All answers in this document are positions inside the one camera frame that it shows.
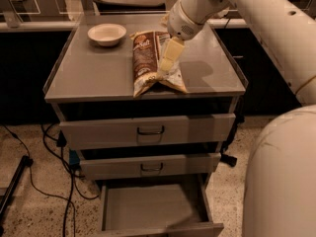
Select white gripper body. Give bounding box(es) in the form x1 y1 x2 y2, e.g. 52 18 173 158
167 0 204 40

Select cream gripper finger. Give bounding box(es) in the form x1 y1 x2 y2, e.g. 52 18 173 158
158 37 185 72

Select brown chip bag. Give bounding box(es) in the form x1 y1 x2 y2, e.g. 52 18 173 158
131 31 187 98

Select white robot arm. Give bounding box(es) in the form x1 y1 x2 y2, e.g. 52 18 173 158
167 0 316 237

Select grey drawer cabinet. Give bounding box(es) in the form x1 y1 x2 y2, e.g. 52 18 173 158
42 11 249 190

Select top grey drawer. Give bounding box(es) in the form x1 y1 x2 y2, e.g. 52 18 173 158
60 114 235 150

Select grey drawer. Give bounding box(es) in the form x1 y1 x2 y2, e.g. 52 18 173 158
60 114 235 150
96 174 223 237
80 153 220 180

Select middle grey drawer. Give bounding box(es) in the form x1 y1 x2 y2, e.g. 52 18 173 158
80 153 220 180

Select bottom grey drawer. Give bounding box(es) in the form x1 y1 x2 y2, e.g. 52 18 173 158
96 174 223 237

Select white bowl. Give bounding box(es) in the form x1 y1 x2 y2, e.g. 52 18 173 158
88 24 126 47

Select black power plug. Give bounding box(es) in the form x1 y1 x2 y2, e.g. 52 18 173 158
220 154 237 167

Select black metal floor stand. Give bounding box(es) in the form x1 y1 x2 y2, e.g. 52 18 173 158
0 155 33 236

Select black floor cables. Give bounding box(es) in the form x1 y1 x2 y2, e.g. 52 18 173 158
0 121 101 237

